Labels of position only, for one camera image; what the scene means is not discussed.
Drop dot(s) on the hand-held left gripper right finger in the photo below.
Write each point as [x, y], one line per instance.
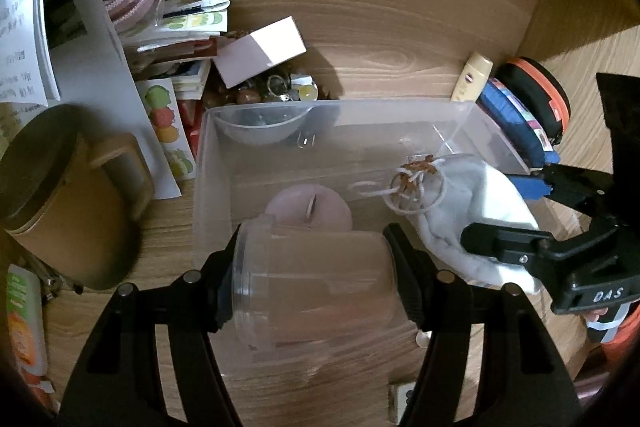
[407, 277]

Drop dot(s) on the blue zip pouch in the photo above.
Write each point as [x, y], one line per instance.
[515, 122]

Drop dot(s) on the pile of small trinkets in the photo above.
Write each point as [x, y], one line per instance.
[250, 94]

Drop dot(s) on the pale yellow tube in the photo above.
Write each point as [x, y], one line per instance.
[470, 79]

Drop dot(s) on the small white eraser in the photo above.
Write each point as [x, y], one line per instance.
[400, 402]

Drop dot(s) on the green and orange packet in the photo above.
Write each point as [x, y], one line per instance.
[25, 327]

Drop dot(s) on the wooden desktop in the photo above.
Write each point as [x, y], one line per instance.
[380, 17]

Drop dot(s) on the metal nail clipper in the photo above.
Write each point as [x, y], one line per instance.
[55, 282]

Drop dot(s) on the pink candle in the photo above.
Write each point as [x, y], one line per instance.
[307, 207]

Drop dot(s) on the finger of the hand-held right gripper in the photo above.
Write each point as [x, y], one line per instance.
[505, 244]
[530, 187]

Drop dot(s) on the white paper booklet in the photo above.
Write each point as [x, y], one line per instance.
[85, 57]

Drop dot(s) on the clear plastic bowl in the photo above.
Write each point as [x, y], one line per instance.
[260, 127]

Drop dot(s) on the clear plastic jar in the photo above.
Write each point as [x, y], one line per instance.
[320, 287]

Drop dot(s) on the fruit sticker sheet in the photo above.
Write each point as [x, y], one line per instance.
[165, 127]

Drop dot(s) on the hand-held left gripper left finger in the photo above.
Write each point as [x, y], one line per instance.
[222, 287]

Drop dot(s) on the clear plastic storage box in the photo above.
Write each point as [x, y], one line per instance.
[350, 147]

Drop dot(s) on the brown mug with dark lid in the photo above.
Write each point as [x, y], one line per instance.
[65, 207]

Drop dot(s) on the fruit print packet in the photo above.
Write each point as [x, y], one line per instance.
[197, 14]

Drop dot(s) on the small white cardboard box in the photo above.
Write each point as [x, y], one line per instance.
[260, 52]

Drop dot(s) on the stack of cards and packets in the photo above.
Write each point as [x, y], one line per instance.
[170, 52]

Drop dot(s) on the orange and black round case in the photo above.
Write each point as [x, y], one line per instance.
[542, 92]

